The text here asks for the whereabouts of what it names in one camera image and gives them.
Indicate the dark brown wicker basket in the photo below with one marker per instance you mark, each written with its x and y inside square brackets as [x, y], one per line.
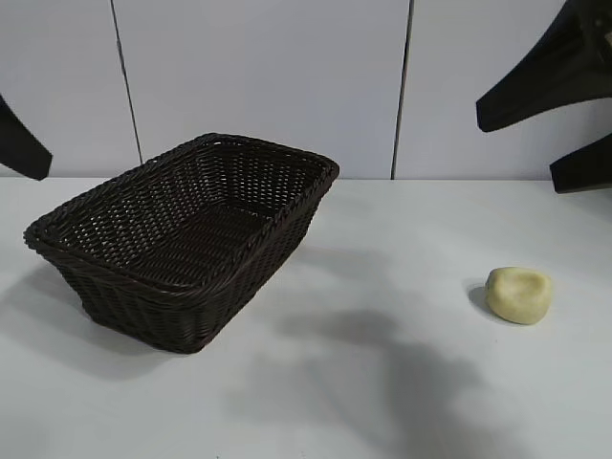
[143, 296]

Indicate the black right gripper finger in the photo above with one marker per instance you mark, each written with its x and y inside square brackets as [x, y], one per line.
[585, 169]
[540, 72]

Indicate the pale yellow egg yolk pastry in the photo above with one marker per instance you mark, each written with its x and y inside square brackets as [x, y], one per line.
[518, 299]

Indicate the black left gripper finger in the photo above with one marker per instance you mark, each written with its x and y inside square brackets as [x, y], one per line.
[21, 148]

